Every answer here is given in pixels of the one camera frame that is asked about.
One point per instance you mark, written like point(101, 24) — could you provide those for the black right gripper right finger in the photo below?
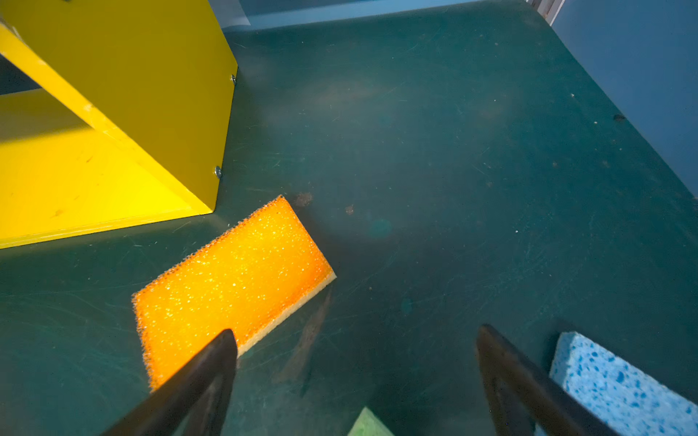
point(521, 396)

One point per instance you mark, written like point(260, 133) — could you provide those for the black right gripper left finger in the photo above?
point(198, 394)

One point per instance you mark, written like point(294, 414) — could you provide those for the green sponge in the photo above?
point(368, 424)

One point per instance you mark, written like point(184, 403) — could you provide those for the orange sponge near right shelf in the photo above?
point(248, 280)

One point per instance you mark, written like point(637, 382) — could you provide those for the yellow wooden shelf unit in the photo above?
point(127, 124)

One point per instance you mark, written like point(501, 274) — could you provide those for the blue sponge far right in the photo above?
point(628, 400)

